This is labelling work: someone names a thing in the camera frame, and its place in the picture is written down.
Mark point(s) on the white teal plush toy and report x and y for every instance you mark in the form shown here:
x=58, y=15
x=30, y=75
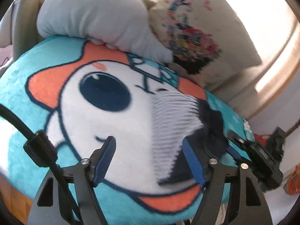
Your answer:
x=247, y=131

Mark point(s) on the light grey plush pillow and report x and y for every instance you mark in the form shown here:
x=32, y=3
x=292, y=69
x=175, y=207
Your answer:
x=119, y=24

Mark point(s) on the beige floral print pillow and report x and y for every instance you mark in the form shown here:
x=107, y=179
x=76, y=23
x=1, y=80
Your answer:
x=206, y=38

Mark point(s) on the navy striped children's pants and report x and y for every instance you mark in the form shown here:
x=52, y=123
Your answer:
x=176, y=116

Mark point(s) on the red orange floor item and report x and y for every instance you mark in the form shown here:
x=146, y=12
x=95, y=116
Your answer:
x=262, y=139

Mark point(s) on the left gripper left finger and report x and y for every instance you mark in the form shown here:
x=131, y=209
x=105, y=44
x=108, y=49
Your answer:
x=68, y=197

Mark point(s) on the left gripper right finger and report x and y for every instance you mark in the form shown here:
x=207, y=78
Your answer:
x=246, y=204

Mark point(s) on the turquoise cartoon fleece blanket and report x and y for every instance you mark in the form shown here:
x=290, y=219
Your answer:
x=79, y=94

